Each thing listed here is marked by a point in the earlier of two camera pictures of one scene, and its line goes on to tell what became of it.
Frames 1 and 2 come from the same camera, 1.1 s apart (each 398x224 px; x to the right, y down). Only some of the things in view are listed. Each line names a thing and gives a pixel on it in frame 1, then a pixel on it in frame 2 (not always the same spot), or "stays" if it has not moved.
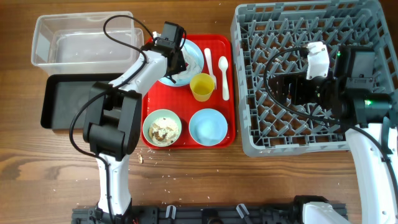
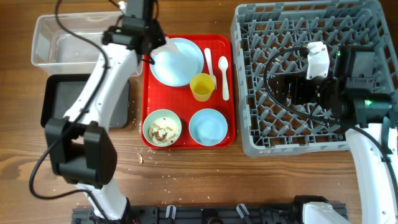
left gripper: x=181 y=64 → x=159 y=38
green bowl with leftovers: x=161 y=127 stays
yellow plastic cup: x=202 y=85 stays
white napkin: x=192 y=68 → x=169 y=46
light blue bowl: x=208 y=127 stays
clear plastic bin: x=76 y=43 stays
